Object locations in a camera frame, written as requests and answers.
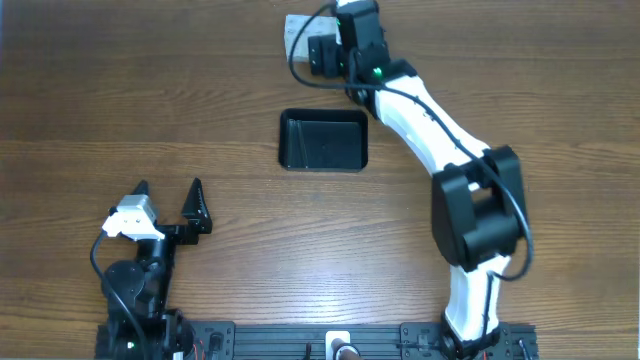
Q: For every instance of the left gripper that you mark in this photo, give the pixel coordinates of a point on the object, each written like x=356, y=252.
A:
x=182, y=234

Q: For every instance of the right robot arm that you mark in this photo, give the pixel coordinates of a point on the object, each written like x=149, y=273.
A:
x=430, y=130

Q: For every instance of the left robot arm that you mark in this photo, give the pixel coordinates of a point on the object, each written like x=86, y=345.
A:
x=137, y=285

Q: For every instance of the clear test tube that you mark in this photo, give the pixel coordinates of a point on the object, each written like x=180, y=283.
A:
x=291, y=145
x=302, y=145

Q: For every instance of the black tray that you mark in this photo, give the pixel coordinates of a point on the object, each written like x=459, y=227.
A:
x=340, y=145

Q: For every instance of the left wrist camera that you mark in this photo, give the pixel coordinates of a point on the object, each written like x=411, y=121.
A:
x=134, y=217

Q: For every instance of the mounting rail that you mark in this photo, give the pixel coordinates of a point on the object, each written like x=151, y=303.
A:
x=290, y=342

